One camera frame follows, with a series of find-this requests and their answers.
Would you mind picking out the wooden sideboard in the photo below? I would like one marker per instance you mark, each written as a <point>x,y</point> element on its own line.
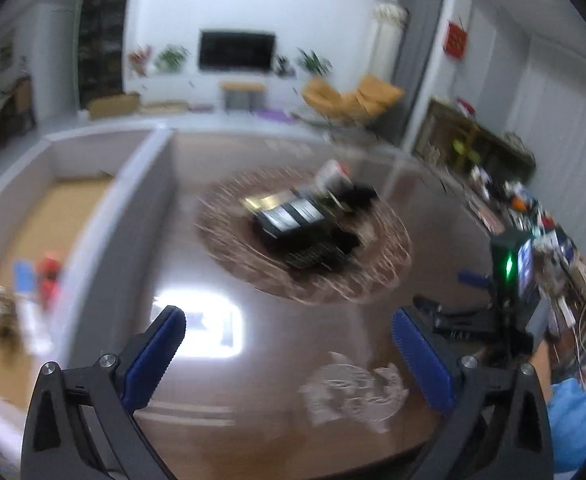
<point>448,138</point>

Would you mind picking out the white floor air conditioner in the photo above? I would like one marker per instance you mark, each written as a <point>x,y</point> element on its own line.
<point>389,21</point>

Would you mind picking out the red wall hanging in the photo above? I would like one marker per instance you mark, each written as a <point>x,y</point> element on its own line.
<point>455,42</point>

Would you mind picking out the green potted plant right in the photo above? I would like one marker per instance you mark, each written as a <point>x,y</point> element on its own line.
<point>313,64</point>

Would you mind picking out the black knitted cloth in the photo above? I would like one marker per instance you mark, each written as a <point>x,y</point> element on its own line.
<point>328,249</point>

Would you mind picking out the red flower vase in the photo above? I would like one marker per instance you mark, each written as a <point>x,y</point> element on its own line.
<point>138,60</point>

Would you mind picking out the white tv console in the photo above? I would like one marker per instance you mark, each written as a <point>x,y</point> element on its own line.
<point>198,89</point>

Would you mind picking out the red candy pouch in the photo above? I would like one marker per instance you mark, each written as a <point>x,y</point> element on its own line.
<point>49,270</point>

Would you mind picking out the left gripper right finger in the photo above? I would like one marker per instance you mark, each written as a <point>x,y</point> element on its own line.
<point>495,423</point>

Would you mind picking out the black box with white labels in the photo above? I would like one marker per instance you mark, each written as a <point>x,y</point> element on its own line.
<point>290,218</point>

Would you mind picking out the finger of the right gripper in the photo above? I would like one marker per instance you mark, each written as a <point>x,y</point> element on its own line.
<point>475,280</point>
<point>477,325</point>

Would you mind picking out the orange lounge chair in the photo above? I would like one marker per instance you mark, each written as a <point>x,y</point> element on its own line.
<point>370,100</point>

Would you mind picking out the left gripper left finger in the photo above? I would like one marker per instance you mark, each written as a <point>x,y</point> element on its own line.
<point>57,441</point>

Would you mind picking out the purple floor mat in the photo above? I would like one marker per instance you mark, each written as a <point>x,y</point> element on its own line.
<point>275,116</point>

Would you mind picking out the grey cardboard sorting box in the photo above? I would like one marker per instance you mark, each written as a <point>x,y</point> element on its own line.
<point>79,216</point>

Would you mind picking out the grey curtain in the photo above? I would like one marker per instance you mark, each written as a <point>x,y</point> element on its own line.
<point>413,55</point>

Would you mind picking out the green potted plant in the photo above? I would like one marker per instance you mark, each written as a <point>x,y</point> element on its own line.
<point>172,58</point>
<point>313,64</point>

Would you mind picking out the dark glass display cabinet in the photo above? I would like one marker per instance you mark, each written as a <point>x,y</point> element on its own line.
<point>100,43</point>

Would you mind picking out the person's right hand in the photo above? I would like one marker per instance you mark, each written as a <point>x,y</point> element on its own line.
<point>540,360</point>

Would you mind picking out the small wooden bench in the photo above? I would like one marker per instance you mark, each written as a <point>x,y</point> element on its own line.
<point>252,90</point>

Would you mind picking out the white knit glove orange cuff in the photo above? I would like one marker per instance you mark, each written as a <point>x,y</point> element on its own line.
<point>332,176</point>

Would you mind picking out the silver rhinestone bow hair clip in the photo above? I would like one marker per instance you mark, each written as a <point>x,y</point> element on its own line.
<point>8,321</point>

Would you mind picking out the gold cosmetic tube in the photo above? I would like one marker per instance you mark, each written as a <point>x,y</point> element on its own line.
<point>266,202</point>

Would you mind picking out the small potted plant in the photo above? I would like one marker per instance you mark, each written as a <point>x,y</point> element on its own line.
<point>283,66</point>

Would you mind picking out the cardboard carton on floor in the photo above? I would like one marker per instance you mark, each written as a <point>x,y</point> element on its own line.
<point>114,106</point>

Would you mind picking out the black flat television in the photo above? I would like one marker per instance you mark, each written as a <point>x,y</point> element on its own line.
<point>230,50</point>

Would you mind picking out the green potted plant left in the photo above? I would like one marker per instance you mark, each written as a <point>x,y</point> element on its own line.
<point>172,58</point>

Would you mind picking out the blue white toothpaste box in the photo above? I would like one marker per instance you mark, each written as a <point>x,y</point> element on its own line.
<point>33,329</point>

